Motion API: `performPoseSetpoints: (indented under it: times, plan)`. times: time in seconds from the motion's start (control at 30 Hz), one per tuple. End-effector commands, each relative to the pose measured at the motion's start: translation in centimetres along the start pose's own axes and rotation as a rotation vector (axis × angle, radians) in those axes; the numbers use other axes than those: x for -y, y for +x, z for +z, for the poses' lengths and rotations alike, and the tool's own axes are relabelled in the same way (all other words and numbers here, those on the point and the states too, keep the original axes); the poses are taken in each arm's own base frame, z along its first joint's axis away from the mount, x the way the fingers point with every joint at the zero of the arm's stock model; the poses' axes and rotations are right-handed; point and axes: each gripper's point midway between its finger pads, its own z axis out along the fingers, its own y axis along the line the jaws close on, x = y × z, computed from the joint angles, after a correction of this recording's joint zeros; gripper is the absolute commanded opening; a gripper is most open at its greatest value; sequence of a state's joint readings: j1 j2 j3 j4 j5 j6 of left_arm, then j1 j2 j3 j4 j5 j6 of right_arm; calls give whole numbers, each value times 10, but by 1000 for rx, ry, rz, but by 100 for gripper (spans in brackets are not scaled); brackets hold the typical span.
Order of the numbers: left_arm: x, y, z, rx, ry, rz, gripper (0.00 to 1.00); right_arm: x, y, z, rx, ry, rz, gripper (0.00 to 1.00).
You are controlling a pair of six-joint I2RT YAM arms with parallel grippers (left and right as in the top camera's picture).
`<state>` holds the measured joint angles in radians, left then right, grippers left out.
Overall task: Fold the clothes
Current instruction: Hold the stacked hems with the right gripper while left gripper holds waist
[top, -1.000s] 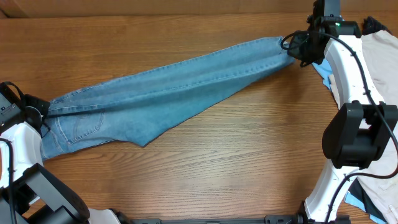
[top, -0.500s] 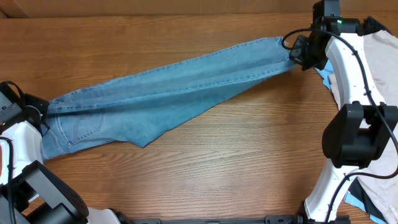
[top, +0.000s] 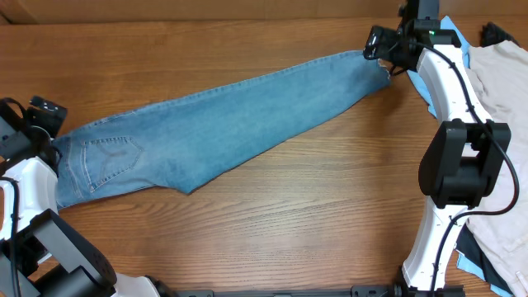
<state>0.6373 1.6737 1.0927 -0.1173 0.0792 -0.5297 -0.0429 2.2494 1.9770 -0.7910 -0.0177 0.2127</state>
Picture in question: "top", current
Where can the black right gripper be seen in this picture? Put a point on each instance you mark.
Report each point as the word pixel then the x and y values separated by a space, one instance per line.
pixel 382 40

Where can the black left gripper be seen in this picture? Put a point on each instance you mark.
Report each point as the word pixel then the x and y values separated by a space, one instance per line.
pixel 49 123

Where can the light blue denim jeans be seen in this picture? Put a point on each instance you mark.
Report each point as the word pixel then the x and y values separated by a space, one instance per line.
pixel 186 142

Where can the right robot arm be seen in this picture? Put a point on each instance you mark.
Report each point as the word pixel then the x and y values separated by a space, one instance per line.
pixel 463 160

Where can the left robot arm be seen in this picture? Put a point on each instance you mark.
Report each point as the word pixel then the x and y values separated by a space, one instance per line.
pixel 41 254

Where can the dark garment at top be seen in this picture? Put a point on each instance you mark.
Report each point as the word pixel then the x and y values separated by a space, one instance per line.
pixel 492 34

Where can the black garment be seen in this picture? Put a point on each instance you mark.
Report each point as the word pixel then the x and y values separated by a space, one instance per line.
pixel 473 260

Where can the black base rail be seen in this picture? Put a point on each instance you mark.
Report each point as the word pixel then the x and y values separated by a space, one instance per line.
pixel 284 293

